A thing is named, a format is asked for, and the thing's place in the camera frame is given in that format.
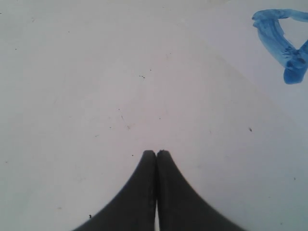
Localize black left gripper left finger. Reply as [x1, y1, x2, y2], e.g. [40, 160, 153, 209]
[75, 150, 156, 231]

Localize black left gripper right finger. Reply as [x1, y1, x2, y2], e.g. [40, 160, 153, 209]
[156, 150, 243, 231]

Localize white paper sheet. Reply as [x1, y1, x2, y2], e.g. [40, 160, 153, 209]
[199, 0, 308, 126]

